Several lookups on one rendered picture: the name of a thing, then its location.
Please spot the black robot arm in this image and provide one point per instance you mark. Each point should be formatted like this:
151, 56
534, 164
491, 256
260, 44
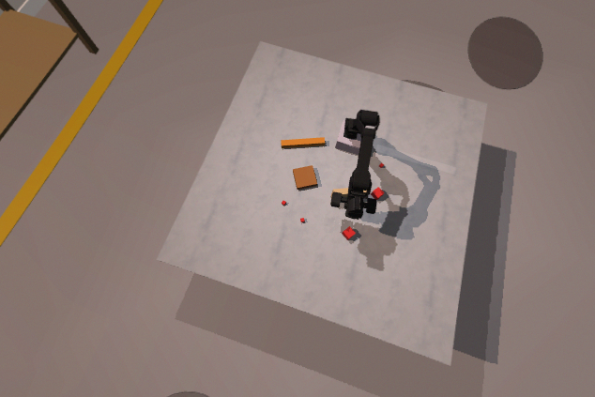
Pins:
361, 179

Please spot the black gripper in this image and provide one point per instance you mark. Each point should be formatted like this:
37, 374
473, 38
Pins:
337, 198

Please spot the tan square block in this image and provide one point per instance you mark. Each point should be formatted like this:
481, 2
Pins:
344, 191

